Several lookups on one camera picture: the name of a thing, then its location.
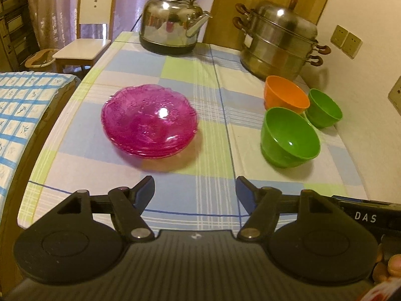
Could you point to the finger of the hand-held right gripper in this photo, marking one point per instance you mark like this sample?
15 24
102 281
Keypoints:
360 200

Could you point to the stainless steel kettle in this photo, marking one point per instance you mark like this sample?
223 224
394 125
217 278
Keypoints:
166 22

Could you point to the orange plastic bowl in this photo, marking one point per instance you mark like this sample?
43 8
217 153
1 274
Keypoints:
282 92

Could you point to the stainless steel steamer pot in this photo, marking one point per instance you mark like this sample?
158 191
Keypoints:
275 47

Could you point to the green plastic bowl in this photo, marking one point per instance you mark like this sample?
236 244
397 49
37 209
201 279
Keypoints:
288 138
325 109

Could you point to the dark storage rack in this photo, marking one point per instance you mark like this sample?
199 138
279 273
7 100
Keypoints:
12 22

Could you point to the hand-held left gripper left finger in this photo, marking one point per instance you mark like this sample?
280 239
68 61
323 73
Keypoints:
147 194

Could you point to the beige wall socket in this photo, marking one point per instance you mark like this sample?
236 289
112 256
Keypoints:
396 95

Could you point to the red white cloth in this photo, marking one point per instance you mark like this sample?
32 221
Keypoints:
385 293

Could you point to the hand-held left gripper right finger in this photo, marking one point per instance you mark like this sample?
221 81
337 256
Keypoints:
244 194

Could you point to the person's right hand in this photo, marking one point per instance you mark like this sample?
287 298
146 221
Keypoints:
395 265

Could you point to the blue white checked cloth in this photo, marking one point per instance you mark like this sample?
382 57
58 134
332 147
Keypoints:
18 116

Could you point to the white wooden chair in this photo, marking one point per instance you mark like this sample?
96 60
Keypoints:
94 12

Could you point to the sheer lilac curtain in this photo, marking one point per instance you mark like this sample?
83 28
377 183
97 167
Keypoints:
53 12

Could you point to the pastel checked tablecloth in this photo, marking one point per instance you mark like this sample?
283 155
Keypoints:
188 78

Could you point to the pink glass plate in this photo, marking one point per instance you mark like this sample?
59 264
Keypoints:
147 116
150 156
191 138

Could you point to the round wicker basket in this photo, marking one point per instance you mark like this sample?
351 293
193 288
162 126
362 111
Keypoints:
40 59

